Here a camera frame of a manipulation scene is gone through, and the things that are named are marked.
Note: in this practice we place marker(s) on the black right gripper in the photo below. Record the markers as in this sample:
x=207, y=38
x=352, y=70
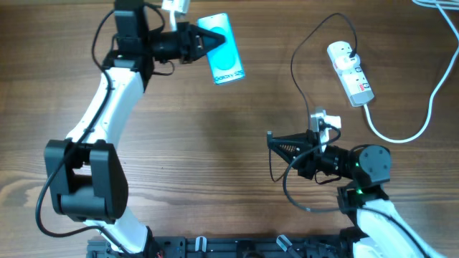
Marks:
x=303, y=140

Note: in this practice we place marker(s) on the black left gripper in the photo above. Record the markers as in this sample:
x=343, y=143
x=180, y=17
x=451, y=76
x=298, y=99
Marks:
x=187, y=35

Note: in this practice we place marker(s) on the blue screen smartphone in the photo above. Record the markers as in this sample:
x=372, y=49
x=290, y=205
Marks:
x=224, y=61

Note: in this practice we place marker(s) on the white power strip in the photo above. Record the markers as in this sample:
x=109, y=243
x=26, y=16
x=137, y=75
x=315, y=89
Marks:
x=354, y=81

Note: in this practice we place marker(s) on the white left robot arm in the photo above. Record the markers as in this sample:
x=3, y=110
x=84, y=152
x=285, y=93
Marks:
x=85, y=179

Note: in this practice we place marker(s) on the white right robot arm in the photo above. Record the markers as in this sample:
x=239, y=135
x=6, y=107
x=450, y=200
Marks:
x=378, y=230

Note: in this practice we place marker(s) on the white usb wall charger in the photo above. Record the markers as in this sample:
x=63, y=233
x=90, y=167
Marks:
x=345, y=62

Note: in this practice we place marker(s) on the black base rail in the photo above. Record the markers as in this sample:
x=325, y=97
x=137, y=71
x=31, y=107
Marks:
x=281, y=246

